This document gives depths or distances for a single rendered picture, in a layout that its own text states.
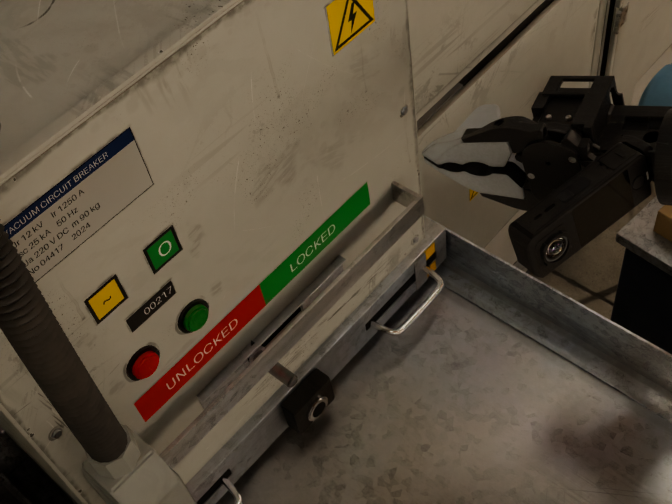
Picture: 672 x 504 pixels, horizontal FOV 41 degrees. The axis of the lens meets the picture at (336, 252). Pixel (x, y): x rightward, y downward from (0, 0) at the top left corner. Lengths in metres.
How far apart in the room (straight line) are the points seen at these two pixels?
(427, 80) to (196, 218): 0.67
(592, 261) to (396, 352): 1.21
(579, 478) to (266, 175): 0.48
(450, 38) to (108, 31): 0.75
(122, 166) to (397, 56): 0.32
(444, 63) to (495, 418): 0.56
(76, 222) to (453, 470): 0.54
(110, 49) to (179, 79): 0.05
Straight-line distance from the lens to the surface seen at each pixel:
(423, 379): 1.07
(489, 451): 1.03
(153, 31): 0.67
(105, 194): 0.66
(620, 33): 1.96
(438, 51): 1.34
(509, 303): 1.13
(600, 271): 2.23
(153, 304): 0.76
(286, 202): 0.82
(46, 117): 0.63
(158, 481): 0.71
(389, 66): 0.87
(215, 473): 0.98
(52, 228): 0.65
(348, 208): 0.91
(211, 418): 0.85
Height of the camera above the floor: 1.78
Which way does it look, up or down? 52 degrees down
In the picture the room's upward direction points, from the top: 11 degrees counter-clockwise
